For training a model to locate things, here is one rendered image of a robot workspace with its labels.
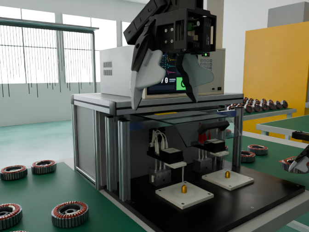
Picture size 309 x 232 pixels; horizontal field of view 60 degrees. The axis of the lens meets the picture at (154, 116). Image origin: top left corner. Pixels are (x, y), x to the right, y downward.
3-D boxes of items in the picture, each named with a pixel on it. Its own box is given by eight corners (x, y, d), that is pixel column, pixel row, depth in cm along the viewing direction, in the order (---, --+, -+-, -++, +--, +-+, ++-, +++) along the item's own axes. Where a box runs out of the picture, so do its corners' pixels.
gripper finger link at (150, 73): (143, 101, 34) (171, 43, 36) (115, 98, 38) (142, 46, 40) (157, 113, 36) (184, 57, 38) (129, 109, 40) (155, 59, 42)
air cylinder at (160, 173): (171, 182, 109) (171, 169, 108) (156, 186, 105) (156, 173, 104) (163, 178, 113) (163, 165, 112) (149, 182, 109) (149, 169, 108)
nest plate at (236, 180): (254, 181, 110) (254, 178, 110) (230, 190, 101) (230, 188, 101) (225, 171, 122) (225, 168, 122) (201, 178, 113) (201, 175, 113)
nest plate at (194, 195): (214, 197, 96) (214, 194, 96) (182, 209, 87) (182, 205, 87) (185, 183, 108) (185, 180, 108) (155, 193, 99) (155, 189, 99)
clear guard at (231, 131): (241, 136, 87) (242, 118, 86) (186, 147, 73) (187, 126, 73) (176, 122, 113) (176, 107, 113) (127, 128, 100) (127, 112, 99)
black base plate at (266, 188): (305, 191, 106) (305, 186, 105) (183, 254, 69) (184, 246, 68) (214, 160, 143) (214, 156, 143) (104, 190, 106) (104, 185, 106)
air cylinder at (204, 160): (212, 170, 123) (212, 158, 122) (200, 173, 119) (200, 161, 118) (203, 166, 127) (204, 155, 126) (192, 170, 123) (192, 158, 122)
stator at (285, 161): (315, 171, 113) (316, 162, 113) (302, 176, 107) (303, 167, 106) (289, 164, 122) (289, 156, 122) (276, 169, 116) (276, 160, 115)
